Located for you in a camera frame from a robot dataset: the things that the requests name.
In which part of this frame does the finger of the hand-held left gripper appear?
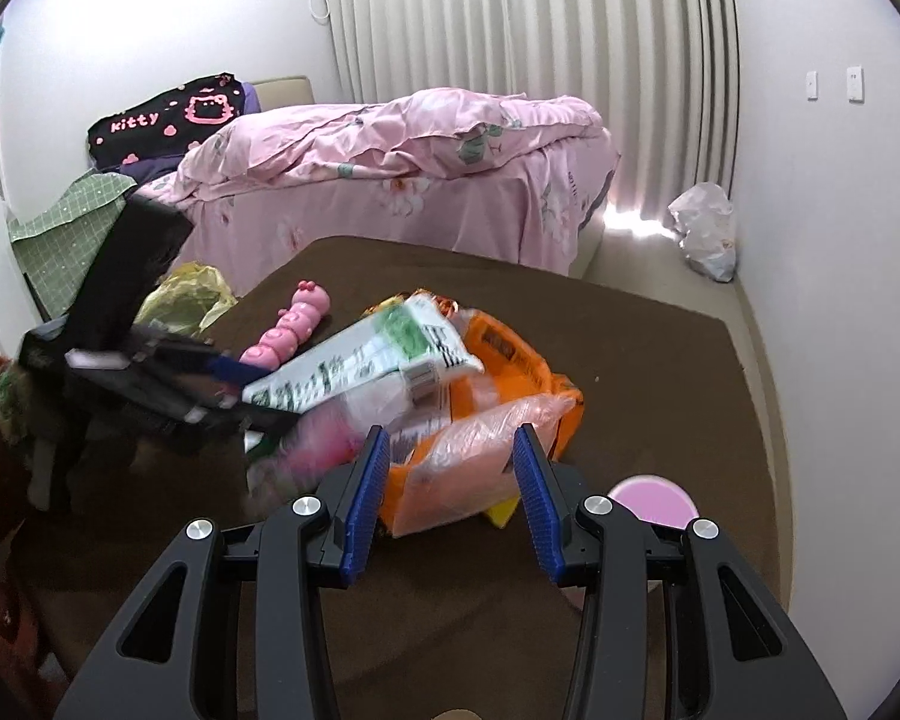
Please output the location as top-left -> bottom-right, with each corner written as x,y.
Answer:
139,396 -> 305,460
131,334 -> 271,392

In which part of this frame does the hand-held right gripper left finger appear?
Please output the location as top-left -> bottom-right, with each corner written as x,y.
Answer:
52,424 -> 392,720

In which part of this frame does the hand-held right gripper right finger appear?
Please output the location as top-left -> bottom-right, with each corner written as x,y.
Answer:
511,423 -> 848,720

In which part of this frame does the pink snack packet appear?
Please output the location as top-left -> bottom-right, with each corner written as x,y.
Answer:
247,399 -> 372,500

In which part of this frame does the pink translucent plastic bag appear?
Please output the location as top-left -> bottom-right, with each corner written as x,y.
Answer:
401,394 -> 575,535

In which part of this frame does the green and white packet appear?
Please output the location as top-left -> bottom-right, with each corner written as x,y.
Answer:
241,292 -> 485,458

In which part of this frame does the orange plastic bag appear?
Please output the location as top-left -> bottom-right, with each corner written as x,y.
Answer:
379,307 -> 586,541

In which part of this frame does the green checked cloth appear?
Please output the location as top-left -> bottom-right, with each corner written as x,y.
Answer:
7,169 -> 137,316

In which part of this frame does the pink caterpillar toy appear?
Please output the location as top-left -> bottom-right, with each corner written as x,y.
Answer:
240,280 -> 335,370

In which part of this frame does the pink bottle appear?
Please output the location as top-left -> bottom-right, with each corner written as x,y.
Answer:
607,474 -> 700,541

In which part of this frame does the black blanket with pink print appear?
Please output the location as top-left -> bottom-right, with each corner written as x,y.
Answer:
88,73 -> 247,167

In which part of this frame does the beige headboard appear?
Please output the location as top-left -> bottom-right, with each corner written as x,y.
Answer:
253,75 -> 316,113

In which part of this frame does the bed with pink floral sheet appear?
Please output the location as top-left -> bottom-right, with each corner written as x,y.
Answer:
139,88 -> 622,277

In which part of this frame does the pink floral duvet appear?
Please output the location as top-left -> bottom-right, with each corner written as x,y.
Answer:
174,88 -> 608,200

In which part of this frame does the white plastic bag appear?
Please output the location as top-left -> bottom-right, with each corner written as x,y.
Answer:
667,181 -> 740,284

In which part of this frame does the white pleated curtain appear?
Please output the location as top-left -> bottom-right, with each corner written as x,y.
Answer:
326,0 -> 743,241

